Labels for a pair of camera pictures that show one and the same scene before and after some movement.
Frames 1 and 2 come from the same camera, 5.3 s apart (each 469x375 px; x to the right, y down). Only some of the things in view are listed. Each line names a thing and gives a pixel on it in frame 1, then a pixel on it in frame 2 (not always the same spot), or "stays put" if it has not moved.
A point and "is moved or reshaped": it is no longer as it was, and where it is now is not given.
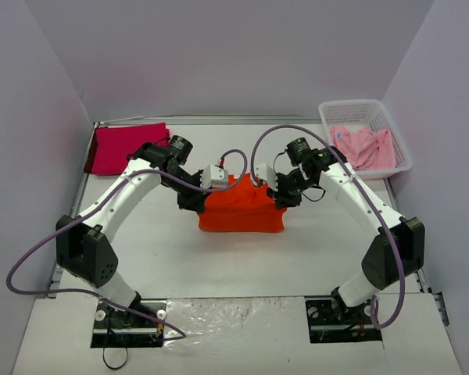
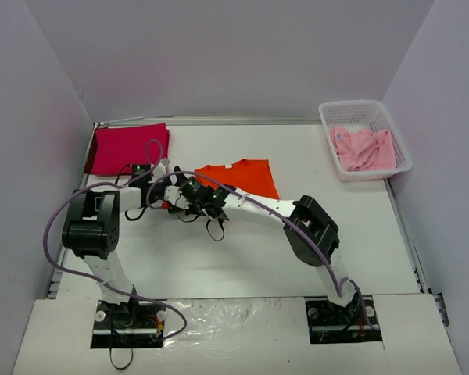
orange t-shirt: [248, 208] is moved or reshaped
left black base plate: [117, 328] stays put
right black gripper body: [284, 198] to [197, 207]
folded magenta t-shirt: [109, 146] stays put
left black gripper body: [193, 199] to [178, 176]
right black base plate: [329, 322] stays put
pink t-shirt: [365, 148] stays put
